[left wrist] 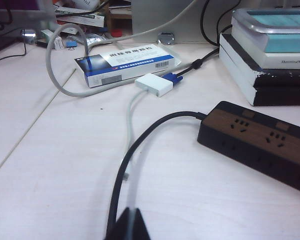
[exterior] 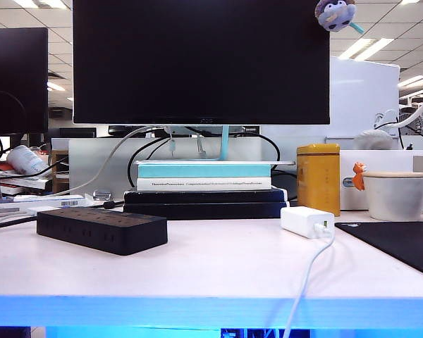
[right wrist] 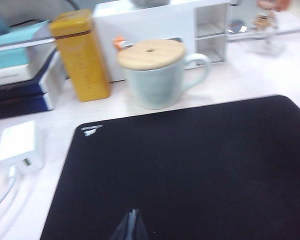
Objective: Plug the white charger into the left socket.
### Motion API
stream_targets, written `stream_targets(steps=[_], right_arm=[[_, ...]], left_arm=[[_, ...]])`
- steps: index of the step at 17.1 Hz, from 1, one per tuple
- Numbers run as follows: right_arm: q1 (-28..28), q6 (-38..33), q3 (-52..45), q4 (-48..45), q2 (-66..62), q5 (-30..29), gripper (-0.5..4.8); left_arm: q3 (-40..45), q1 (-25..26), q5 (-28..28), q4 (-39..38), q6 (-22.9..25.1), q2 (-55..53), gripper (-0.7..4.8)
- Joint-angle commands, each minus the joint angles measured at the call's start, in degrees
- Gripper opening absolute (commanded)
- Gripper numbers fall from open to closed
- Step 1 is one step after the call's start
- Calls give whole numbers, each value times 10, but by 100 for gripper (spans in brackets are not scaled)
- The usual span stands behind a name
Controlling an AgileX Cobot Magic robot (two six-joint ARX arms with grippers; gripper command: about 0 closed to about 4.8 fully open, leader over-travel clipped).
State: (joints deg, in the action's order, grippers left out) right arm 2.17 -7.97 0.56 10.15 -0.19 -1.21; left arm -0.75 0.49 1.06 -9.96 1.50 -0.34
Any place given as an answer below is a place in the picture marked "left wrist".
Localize white adapter cable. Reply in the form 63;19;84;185
123;89;148;181

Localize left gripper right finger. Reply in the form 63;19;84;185
131;207;151;240

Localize stacked paper books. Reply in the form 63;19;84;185
54;0;111;29

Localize black power strip wood top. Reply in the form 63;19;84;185
197;100;300;197

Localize blue white medicine box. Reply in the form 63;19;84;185
74;43;183;89

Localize silver partition foot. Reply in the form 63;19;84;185
157;31;177;46

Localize silver metal cylinder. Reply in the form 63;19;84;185
21;28;38;45

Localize grey desk partition panel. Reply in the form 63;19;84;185
130;0;234;45

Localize thin black cable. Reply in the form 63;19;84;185
0;37;29;67

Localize blue VGA connector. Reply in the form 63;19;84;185
164;72;184;87

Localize black monitor cable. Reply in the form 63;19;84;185
215;6;238;35

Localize teal white book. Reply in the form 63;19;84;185
231;23;300;69

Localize black VGA cable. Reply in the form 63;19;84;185
176;0;222;77

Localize black power strip cable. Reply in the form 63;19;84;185
103;111;209;226

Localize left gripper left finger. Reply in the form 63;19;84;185
104;206;134;240

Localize thick grey cable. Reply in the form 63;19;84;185
45;0;200;98

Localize blue binder clip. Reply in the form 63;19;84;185
64;39;78;52

